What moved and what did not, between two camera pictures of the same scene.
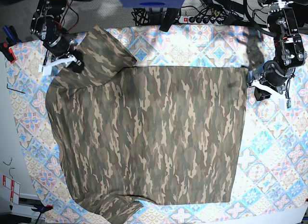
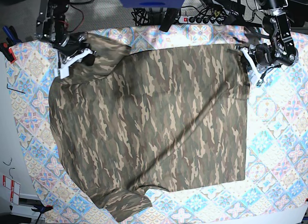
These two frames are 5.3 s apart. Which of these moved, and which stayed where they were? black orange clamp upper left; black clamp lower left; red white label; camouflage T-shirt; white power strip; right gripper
Moved: camouflage T-shirt; right gripper
Stayed: red white label; black clamp lower left; black orange clamp upper left; white power strip
